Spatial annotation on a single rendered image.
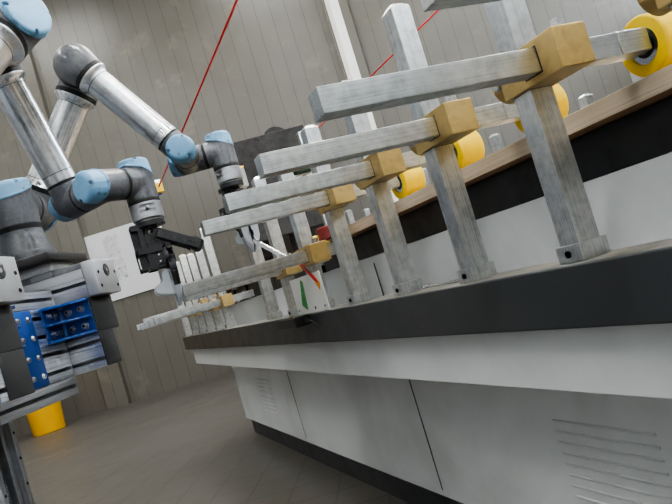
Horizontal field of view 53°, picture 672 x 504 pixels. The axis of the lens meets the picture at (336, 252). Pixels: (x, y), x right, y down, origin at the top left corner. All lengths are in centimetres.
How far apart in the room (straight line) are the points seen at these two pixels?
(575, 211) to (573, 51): 19
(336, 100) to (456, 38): 861
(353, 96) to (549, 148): 28
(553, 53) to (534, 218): 50
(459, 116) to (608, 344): 39
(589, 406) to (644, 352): 46
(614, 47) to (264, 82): 840
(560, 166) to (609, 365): 26
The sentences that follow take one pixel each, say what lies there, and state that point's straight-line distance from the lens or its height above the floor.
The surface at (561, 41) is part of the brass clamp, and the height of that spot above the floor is 95.
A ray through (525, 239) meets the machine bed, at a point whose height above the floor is 73.
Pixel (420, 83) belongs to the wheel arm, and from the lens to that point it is 76.
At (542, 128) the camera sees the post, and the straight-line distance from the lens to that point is 88.
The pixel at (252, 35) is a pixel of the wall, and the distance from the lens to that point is 944.
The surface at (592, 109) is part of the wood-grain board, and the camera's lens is 105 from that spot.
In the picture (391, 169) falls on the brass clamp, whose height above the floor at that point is 93.
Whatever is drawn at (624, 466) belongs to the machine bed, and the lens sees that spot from 133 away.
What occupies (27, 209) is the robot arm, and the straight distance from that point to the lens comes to 193.
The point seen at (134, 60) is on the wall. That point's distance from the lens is 976.
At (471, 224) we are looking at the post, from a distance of 109.
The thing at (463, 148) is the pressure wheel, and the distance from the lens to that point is 135.
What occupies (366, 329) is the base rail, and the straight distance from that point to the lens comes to 146.
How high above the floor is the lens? 76
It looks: 2 degrees up
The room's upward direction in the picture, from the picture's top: 17 degrees counter-clockwise
